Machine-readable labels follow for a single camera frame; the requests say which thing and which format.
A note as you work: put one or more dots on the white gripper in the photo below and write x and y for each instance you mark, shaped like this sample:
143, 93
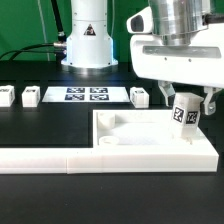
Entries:
201, 63

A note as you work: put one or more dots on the white L-shaped obstacle fence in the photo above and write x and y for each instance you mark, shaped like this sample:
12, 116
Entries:
200, 156

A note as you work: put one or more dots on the white marker base sheet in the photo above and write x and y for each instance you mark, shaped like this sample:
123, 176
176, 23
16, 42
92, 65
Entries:
86, 94

